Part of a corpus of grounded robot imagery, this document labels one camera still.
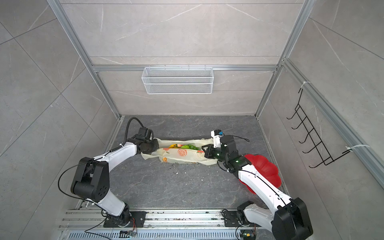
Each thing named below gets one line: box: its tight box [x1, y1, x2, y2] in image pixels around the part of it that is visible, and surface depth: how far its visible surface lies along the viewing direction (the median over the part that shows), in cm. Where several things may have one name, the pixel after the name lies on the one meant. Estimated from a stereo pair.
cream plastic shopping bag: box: [141, 138, 218, 166], surface depth 81 cm
